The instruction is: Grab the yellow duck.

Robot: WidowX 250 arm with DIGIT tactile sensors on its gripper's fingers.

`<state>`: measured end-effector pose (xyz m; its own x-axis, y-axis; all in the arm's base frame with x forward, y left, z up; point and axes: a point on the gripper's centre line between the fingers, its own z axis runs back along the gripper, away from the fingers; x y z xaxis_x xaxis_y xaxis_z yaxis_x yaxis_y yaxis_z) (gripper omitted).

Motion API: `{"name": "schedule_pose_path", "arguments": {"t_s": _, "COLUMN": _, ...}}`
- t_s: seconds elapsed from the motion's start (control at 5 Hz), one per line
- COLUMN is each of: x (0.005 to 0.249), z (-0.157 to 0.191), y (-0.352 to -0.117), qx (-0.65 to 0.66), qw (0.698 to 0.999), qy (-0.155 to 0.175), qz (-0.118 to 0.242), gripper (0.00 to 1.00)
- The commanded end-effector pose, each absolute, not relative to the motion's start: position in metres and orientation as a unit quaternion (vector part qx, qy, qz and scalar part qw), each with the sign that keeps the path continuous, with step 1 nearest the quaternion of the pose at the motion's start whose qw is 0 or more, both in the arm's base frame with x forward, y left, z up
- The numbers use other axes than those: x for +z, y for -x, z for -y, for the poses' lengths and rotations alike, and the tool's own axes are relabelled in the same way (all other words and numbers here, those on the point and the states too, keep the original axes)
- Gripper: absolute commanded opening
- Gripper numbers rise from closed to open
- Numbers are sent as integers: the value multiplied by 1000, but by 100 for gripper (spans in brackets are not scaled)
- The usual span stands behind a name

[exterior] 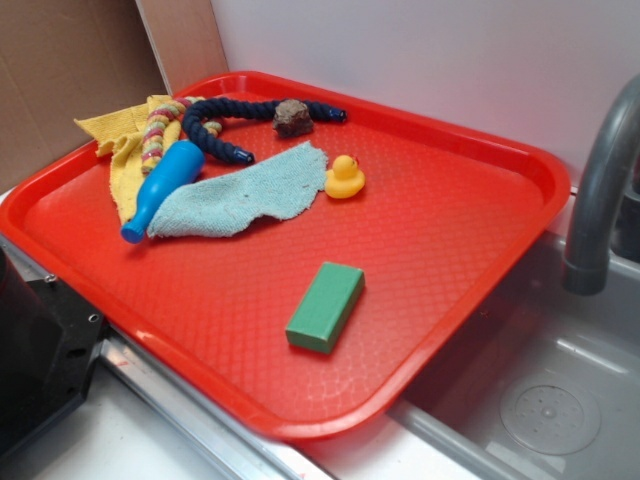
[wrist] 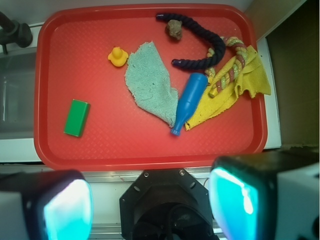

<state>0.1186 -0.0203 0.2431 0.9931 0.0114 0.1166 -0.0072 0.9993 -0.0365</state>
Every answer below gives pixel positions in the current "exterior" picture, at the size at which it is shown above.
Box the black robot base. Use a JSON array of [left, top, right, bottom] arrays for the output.
[[1, 252, 107, 459]]

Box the yellow rubber duck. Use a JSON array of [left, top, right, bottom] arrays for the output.
[[324, 155, 366, 199]]

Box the green rectangular block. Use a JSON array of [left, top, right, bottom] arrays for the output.
[[285, 262, 365, 355]]

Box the red plastic tray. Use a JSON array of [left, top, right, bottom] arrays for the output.
[[1, 72, 570, 441]]

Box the light blue cloth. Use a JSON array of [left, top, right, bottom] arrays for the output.
[[147, 141, 328, 238]]

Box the brown rock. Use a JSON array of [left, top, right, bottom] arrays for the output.
[[272, 99, 314, 138]]

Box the blue plastic bottle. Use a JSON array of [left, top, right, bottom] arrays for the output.
[[120, 140, 205, 244]]

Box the yellow cloth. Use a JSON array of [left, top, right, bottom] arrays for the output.
[[74, 95, 201, 224]]

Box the grey sink basin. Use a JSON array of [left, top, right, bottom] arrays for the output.
[[299, 234, 640, 480]]

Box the grey faucet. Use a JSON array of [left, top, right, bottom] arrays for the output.
[[562, 77, 639, 296]]

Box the brown cardboard panel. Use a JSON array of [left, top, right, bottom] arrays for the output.
[[1, 1, 228, 191]]

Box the navy blue rope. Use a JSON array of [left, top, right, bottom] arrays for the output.
[[180, 96, 348, 166]]

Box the multicolour braided rope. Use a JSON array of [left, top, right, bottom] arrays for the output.
[[140, 97, 224, 176]]

